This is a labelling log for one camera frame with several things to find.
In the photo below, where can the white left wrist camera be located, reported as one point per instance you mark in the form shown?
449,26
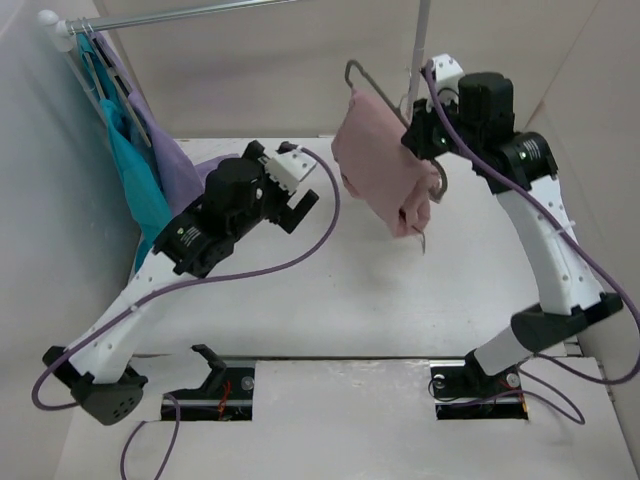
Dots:
288,170

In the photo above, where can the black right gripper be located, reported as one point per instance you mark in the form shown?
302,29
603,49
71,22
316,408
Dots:
417,134

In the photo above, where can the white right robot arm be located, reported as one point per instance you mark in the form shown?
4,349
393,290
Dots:
571,298

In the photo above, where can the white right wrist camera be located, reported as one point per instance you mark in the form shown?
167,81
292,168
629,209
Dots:
445,71

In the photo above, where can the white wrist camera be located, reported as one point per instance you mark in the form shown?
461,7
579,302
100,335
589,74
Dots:
445,71
288,170

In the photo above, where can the purple hanging garment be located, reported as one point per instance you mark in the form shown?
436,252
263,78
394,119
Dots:
181,180

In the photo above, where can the grey hanger with purple garment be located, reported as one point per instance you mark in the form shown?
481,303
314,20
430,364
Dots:
123,89

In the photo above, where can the silver horizontal rack rail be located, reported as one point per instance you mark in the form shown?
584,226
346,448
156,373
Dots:
98,24

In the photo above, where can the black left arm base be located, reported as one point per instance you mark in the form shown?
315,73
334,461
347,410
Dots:
222,390

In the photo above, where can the white rack corner joint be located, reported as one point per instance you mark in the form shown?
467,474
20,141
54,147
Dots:
57,30

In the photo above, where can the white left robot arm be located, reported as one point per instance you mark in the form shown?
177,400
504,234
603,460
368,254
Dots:
96,367

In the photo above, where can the teal hanging garment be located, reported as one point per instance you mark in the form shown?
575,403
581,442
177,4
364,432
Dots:
135,165

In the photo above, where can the grey clothes hanger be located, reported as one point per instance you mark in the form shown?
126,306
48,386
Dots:
370,85

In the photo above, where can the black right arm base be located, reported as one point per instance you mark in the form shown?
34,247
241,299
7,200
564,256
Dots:
458,396

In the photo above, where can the grey hanger with teal garment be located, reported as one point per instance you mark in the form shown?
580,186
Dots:
95,68

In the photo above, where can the grey vertical rack pole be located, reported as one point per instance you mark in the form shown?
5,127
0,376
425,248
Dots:
417,54

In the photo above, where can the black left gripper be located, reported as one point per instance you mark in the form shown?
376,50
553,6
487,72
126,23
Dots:
256,152

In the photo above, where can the pink trousers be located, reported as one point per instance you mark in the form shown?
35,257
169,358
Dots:
380,160

